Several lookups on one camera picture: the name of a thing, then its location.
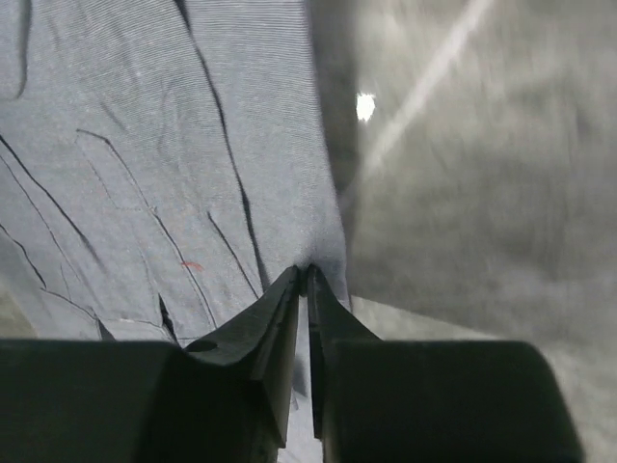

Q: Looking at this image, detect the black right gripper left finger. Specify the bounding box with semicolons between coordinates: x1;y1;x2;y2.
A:
1;267;300;462

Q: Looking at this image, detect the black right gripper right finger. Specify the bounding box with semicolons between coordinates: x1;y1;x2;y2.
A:
306;266;585;462

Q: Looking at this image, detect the grey long sleeve shirt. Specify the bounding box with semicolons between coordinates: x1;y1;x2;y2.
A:
0;0;353;463

